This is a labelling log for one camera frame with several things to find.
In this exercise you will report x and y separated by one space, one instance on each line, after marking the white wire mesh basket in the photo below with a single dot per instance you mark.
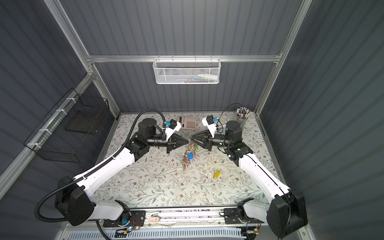
185 72

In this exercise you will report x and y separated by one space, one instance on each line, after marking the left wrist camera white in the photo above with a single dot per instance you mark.
172 126

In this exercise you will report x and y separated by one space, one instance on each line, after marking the yellow tagged key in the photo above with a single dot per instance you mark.
217 174

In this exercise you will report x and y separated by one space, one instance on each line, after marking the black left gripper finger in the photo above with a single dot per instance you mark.
179 144
180 139

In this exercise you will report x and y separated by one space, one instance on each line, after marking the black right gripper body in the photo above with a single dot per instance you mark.
209 142

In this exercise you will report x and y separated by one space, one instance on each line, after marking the white bottle in basket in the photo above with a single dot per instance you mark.
209 77

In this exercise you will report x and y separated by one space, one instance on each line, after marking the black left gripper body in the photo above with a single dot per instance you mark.
170 144

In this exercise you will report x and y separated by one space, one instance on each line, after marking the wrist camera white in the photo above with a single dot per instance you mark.
210 123
172 126

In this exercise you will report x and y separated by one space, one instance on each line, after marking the black wire basket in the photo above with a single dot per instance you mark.
68 135

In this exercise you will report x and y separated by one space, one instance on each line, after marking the metal keyring with coloured keys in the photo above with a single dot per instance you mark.
189 155

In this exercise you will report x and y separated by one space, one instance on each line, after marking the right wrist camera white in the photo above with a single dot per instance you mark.
210 123

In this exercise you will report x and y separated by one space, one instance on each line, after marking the cup of pencils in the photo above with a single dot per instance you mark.
242 115

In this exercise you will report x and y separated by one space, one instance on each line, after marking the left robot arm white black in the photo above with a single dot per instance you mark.
77 204

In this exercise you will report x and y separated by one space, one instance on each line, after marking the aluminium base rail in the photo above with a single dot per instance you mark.
186 217

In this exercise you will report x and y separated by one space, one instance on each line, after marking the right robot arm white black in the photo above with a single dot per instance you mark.
285 211

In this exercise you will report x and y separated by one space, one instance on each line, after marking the floral table mat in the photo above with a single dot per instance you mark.
158 179

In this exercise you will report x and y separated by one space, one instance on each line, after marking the pink calculator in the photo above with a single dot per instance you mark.
187 123

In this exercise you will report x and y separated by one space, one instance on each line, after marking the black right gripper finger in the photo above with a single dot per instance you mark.
196 144
197 136

